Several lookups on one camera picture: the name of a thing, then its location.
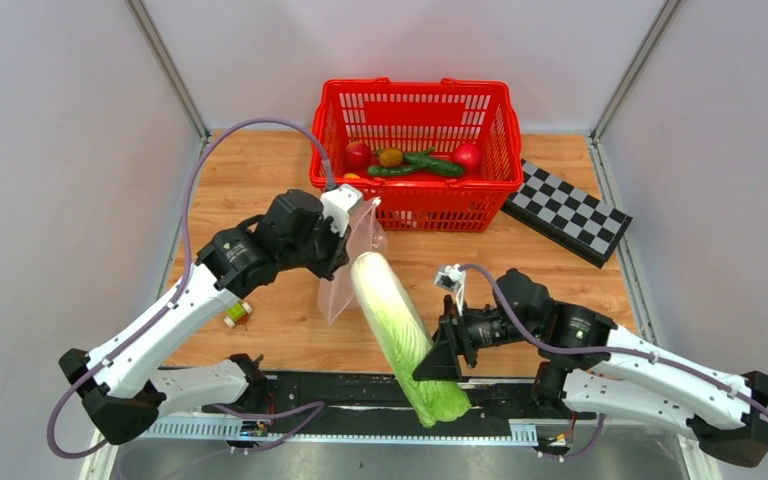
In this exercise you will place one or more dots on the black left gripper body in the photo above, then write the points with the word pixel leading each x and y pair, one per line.
pixel 322 253

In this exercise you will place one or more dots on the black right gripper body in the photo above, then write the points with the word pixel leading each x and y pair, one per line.
pixel 476 330

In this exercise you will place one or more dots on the green white napa cabbage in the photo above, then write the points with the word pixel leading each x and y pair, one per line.
pixel 403 339

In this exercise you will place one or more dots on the clear zip top bag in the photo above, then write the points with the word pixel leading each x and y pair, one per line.
pixel 367 235

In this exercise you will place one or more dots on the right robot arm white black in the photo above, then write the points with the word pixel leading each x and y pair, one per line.
pixel 592 365

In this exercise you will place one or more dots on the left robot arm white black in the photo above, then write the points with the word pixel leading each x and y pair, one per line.
pixel 122 384

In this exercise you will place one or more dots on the red apple left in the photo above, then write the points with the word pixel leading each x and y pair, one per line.
pixel 357 155

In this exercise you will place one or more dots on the red apple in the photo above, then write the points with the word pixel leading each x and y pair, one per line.
pixel 357 155
pixel 468 156

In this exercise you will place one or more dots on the red yellow toy block left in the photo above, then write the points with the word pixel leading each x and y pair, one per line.
pixel 237 313

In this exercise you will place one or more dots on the brown yellow fruit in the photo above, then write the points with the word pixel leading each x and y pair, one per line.
pixel 390 157

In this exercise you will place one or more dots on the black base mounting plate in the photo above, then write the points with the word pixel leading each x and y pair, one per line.
pixel 374 405

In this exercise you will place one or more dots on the green chili pepper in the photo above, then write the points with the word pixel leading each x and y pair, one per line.
pixel 376 170

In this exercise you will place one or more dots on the dark green cucumber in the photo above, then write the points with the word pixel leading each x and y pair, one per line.
pixel 434 165

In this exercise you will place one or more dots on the black white checkerboard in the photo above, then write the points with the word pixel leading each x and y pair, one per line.
pixel 579 222

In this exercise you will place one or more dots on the red plastic shopping basket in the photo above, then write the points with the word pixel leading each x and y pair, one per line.
pixel 440 156

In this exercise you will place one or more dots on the red apple right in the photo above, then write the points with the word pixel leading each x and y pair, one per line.
pixel 468 156

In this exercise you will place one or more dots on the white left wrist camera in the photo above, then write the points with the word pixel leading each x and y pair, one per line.
pixel 338 205

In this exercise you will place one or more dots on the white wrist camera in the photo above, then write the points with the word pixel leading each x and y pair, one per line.
pixel 338 205
pixel 452 278

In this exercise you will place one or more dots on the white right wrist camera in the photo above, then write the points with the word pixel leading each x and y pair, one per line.
pixel 452 278

